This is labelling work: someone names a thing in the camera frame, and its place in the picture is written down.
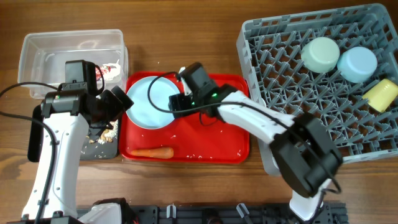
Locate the clear plastic bin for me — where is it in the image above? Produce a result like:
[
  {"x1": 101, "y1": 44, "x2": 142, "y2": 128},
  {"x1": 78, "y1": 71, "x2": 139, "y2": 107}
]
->
[{"x1": 17, "y1": 29, "x2": 128, "y2": 90}]

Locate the grey dishwasher rack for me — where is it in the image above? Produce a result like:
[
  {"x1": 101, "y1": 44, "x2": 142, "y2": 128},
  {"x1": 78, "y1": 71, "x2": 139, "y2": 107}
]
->
[{"x1": 236, "y1": 4, "x2": 397, "y2": 163}]

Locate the red serving tray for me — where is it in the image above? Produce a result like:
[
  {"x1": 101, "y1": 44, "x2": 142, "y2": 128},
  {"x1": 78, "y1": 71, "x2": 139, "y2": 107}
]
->
[{"x1": 118, "y1": 72, "x2": 250, "y2": 164}]

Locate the food scraps pile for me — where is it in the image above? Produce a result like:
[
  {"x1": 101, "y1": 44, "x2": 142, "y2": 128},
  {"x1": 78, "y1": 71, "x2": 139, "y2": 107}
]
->
[{"x1": 80, "y1": 121, "x2": 119, "y2": 160}]

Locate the red snack wrapper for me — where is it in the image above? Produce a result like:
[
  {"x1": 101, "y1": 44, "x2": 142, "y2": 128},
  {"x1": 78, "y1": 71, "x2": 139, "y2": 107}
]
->
[{"x1": 96, "y1": 65, "x2": 109, "y2": 81}]

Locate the white tissue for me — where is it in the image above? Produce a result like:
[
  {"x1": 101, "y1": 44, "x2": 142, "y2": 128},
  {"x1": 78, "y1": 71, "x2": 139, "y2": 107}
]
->
[{"x1": 101, "y1": 60, "x2": 121, "y2": 80}]

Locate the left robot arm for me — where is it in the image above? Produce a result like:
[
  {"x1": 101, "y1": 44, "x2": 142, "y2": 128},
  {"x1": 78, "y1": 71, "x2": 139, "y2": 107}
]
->
[{"x1": 21, "y1": 82, "x2": 133, "y2": 223}]

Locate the light green bowl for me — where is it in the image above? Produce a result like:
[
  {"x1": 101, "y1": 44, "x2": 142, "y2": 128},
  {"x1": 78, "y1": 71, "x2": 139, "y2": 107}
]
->
[{"x1": 301, "y1": 37, "x2": 340, "y2": 73}]

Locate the light blue bowl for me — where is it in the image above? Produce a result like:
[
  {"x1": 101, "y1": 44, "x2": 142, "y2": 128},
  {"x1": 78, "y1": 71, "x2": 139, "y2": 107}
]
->
[{"x1": 337, "y1": 47, "x2": 378, "y2": 83}]

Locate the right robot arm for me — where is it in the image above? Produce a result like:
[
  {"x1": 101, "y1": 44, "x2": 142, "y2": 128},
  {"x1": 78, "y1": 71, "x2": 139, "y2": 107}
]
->
[{"x1": 169, "y1": 84, "x2": 343, "y2": 223}]

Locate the orange carrot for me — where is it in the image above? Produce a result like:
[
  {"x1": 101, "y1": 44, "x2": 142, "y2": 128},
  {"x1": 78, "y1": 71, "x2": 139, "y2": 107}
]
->
[{"x1": 131, "y1": 147, "x2": 174, "y2": 159}]

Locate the yellow plastic cup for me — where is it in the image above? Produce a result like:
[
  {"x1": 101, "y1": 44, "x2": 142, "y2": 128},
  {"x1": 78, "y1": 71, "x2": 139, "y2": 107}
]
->
[{"x1": 362, "y1": 79, "x2": 397, "y2": 113}]

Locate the black tray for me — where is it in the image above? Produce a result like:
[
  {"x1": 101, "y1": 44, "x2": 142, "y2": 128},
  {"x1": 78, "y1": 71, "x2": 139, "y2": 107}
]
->
[{"x1": 27, "y1": 119, "x2": 121, "y2": 162}]

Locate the light blue plate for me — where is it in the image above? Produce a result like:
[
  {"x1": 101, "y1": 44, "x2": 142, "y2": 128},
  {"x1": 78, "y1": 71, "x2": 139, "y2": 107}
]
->
[{"x1": 126, "y1": 76, "x2": 180, "y2": 129}]

